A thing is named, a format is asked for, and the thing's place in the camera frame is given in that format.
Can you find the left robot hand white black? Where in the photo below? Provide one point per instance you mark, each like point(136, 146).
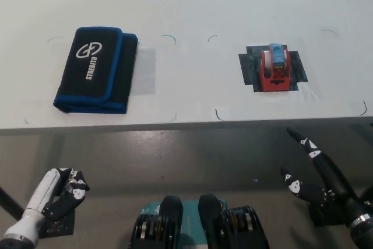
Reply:
point(40, 196)

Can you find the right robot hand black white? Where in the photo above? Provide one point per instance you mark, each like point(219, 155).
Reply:
point(323, 196)

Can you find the red tape dispenser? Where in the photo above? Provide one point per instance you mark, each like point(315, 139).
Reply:
point(275, 81)

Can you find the black blue fabric notebook case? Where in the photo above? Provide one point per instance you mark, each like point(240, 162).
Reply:
point(93, 71)

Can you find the black tape patch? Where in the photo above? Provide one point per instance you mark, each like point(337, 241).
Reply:
point(250, 65)

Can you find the black table leg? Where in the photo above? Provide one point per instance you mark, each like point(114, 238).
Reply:
point(10, 202)

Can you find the robot torso black teal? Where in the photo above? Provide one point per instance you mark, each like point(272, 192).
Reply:
point(215, 217)

